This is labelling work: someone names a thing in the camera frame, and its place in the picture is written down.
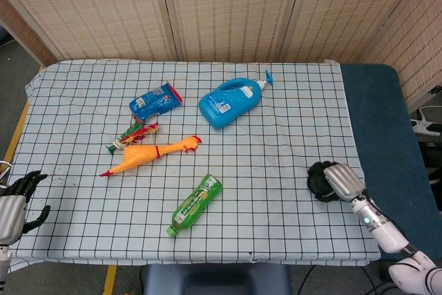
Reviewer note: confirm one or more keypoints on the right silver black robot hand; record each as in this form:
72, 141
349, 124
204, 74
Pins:
343, 181

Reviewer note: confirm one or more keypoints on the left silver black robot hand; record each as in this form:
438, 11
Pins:
14, 212

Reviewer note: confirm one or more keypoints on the black round cap object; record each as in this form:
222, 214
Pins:
317, 181

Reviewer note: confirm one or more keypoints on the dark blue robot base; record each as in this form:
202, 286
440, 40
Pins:
217, 279

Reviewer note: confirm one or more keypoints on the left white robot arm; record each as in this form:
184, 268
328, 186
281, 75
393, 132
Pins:
4, 264

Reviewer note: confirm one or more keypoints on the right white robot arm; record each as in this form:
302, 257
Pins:
386, 233

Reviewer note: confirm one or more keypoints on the dark blue padded table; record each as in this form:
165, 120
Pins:
380, 129

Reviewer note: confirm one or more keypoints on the white black checkered tablecloth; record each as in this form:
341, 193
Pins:
259, 177

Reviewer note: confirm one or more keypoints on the blue pump detergent bottle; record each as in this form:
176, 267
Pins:
228, 101

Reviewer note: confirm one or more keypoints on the yellow rubber chicken toy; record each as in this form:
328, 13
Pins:
145, 157

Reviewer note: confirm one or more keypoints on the colourful feather shuttlecock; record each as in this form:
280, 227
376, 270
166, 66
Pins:
134, 136

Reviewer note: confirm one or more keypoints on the green tea plastic bottle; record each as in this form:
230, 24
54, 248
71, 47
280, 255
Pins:
195, 205

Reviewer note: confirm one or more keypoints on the woven folding screen panel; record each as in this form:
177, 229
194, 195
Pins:
414, 43
348, 8
93, 8
20, 32
235, 8

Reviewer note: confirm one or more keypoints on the blue snack bag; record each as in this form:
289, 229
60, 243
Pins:
155, 103

